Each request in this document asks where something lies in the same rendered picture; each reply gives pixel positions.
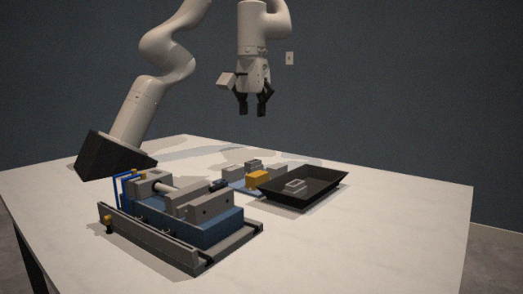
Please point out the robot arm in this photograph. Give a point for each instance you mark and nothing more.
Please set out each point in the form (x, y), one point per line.
(254, 27)

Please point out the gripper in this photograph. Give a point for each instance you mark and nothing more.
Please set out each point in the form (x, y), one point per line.
(252, 83)

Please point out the orange rectangular block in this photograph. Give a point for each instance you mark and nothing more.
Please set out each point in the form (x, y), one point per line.
(255, 178)

